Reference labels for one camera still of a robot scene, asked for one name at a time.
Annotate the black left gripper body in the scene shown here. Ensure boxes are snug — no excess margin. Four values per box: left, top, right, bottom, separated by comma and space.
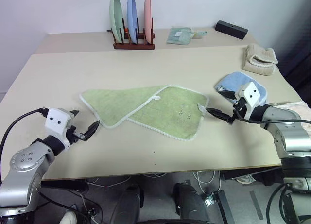
64, 113, 86, 147

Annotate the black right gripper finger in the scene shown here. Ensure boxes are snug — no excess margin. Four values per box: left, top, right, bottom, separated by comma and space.
219, 90, 241, 103
206, 107, 232, 123

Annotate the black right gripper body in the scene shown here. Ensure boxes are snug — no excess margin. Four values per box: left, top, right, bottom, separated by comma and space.
227, 97, 248, 125

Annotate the green towel with white trim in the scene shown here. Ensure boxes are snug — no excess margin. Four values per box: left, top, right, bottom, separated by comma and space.
79, 84, 209, 142

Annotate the blue cloth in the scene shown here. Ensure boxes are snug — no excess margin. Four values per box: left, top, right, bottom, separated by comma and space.
213, 71, 268, 106

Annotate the beige cloth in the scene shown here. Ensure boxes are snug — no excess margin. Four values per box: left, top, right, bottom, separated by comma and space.
241, 43, 279, 77

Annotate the white cloth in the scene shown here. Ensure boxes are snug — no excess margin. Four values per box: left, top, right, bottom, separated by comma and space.
271, 100, 311, 113

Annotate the long black box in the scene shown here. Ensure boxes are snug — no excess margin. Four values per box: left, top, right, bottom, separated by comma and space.
214, 20, 249, 40

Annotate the small light green cloth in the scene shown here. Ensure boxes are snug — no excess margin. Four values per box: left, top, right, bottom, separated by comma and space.
192, 30, 208, 39

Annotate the white sneaker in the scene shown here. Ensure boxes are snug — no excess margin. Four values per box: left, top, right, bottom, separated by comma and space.
236, 174, 255, 185

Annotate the teal folded cloth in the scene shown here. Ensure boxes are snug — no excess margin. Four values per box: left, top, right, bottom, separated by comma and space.
166, 26, 195, 46

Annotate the white rounded shoe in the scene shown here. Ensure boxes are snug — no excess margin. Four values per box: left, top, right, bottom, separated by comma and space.
59, 209, 77, 224

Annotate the dark rounded robot leg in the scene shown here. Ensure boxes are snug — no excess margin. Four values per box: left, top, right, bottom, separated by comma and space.
113, 183, 145, 224
173, 182, 212, 224

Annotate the dark curtain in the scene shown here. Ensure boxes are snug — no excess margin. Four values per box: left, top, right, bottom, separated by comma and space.
273, 0, 311, 100

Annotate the dark wooden plate rack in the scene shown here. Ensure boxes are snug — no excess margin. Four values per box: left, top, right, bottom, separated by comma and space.
106, 17, 156, 51

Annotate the black table foot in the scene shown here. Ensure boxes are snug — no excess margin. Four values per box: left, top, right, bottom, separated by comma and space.
210, 190, 236, 224

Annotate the grey floor tape strip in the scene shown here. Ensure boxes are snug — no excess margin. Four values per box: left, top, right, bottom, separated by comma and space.
250, 190, 264, 220

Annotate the green plate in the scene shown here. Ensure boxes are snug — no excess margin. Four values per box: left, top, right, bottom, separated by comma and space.
109, 0, 123, 44

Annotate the blue plate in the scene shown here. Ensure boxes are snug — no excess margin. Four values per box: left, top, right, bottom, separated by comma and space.
126, 0, 139, 44

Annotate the pink plate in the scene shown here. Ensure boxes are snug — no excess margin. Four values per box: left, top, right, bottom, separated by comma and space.
143, 0, 154, 44

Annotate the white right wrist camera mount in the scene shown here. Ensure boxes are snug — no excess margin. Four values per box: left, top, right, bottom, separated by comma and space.
239, 82, 263, 120

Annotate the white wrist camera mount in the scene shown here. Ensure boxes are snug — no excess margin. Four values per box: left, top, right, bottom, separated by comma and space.
45, 108, 74, 147
239, 82, 263, 120

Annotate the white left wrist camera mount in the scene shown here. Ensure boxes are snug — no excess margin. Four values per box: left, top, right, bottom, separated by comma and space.
45, 108, 74, 147

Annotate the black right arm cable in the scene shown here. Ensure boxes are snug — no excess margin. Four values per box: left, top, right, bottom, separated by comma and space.
232, 101, 311, 125

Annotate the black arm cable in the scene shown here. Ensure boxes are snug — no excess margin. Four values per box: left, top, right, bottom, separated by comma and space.
232, 101, 311, 125
0, 107, 49, 183

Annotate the black table frame bar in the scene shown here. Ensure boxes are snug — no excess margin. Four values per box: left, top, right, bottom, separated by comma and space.
219, 166, 284, 181
40, 179, 89, 193

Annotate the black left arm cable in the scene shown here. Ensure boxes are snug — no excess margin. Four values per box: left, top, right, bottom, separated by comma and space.
0, 107, 49, 183

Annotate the white floor cable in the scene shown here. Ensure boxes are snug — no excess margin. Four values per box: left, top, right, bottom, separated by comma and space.
193, 170, 217, 193

